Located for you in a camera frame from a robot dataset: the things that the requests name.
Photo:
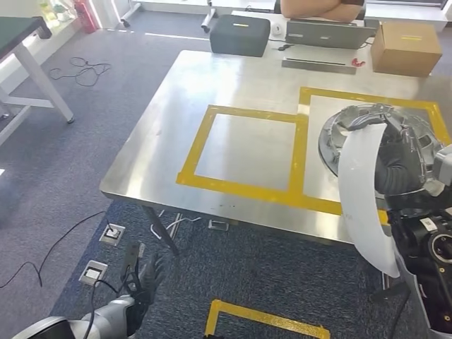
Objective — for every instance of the steel workbench table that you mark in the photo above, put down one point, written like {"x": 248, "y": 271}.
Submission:
{"x": 158, "y": 154}

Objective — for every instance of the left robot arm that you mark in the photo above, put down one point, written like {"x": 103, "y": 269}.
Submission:
{"x": 106, "y": 320}

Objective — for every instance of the white chair base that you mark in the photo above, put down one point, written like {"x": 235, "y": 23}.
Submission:
{"x": 130, "y": 13}
{"x": 208, "y": 19}

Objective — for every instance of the grey laptop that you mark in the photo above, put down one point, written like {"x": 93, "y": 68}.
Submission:
{"x": 324, "y": 35}

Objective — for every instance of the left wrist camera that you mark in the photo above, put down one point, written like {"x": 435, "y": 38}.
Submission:
{"x": 130, "y": 262}

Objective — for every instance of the flat grey tray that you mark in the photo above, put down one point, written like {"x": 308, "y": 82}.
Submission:
{"x": 318, "y": 66}

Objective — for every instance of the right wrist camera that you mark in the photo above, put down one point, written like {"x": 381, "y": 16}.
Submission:
{"x": 443, "y": 166}

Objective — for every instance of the cardboard box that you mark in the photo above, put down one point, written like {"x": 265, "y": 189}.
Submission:
{"x": 402, "y": 51}

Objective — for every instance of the small red clip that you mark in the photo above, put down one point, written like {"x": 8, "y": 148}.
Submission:
{"x": 358, "y": 62}

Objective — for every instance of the small white round device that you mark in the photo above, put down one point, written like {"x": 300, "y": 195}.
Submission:
{"x": 278, "y": 29}

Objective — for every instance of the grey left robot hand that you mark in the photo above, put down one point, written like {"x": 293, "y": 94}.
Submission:
{"x": 152, "y": 278}

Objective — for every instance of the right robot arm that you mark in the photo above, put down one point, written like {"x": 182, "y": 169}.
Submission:
{"x": 423, "y": 252}

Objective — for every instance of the white frame table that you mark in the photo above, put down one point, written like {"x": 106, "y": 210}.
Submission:
{"x": 42, "y": 79}

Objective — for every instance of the silver wheel hubcap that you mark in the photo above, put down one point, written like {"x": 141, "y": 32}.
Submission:
{"x": 330, "y": 149}

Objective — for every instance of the black carrying case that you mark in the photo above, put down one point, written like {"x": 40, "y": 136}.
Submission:
{"x": 240, "y": 36}

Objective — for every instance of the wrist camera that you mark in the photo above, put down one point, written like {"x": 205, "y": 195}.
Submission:
{"x": 443, "y": 166}
{"x": 130, "y": 262}

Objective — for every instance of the red object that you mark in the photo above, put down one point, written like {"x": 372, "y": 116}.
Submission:
{"x": 85, "y": 16}

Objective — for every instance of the steel floor socket box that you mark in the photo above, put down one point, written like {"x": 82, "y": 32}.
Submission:
{"x": 218, "y": 225}
{"x": 93, "y": 273}
{"x": 112, "y": 235}

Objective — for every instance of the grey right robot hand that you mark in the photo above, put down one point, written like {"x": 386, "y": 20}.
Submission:
{"x": 399, "y": 149}

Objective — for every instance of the white curved panel part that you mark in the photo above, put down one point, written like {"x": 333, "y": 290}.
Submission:
{"x": 360, "y": 196}

